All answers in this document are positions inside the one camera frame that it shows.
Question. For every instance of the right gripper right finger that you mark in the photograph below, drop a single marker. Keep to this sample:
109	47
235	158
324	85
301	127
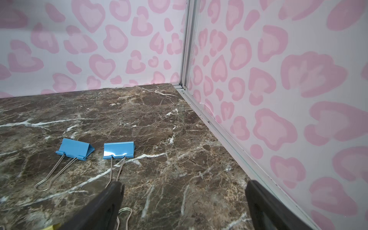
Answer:
268	213

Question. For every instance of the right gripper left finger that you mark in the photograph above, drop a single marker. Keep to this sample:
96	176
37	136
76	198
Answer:
101	212

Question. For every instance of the blue binder clip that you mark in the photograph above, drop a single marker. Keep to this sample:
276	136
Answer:
118	150
73	149

